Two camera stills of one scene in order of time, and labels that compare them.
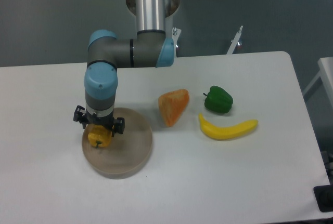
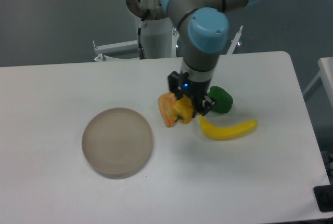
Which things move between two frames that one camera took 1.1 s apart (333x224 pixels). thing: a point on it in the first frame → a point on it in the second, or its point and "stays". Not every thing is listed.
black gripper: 116,125 → 196,90
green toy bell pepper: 218,100 stays
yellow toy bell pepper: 99,136 → 183,109
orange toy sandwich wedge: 173,104 stays
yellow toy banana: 228,133 stays
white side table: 325,65 stays
